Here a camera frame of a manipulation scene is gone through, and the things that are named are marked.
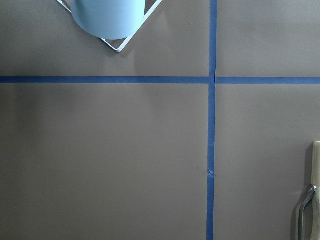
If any white wire cup rack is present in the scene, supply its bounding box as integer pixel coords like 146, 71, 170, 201
58, 0, 162, 53

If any light blue cup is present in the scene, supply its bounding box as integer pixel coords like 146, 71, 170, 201
71, 0, 146, 40

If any bamboo cutting board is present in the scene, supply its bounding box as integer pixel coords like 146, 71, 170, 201
310, 140, 320, 240

